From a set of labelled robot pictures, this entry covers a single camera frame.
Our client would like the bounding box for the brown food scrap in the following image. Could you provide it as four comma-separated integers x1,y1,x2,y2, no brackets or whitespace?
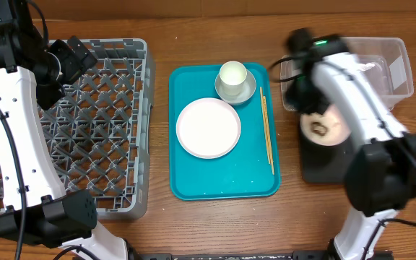
311,121,329,137

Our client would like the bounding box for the white napkin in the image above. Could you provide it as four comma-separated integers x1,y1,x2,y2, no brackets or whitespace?
358,63,376,72

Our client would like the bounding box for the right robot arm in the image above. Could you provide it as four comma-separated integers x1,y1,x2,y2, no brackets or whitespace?
285,28,416,259

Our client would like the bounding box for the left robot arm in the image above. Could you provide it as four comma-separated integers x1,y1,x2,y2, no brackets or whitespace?
0,0,132,259

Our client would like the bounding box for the wooden chopstick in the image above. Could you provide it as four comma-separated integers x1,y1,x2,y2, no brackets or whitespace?
261,95,274,175
260,87,273,165

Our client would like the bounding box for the grey saucer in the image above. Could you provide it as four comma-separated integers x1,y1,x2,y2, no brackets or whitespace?
214,70,256,105

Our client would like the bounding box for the black plastic tray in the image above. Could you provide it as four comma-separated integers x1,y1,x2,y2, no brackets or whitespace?
298,124,355,184

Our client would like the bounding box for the white cup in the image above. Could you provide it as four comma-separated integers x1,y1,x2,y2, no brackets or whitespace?
219,61,247,95

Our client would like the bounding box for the grey dish rack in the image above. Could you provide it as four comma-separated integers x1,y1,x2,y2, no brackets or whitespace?
0,38,157,220

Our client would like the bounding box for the clear plastic bin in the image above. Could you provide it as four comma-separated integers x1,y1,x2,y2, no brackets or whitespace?
280,36,415,113

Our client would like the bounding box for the teal plastic tray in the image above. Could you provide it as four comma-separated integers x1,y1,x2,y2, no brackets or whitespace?
168,63,281,201

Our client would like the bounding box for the large white plate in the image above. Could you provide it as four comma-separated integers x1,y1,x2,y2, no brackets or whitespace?
175,97,241,159

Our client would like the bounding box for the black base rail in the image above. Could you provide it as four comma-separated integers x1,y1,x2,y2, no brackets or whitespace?
139,251,325,260

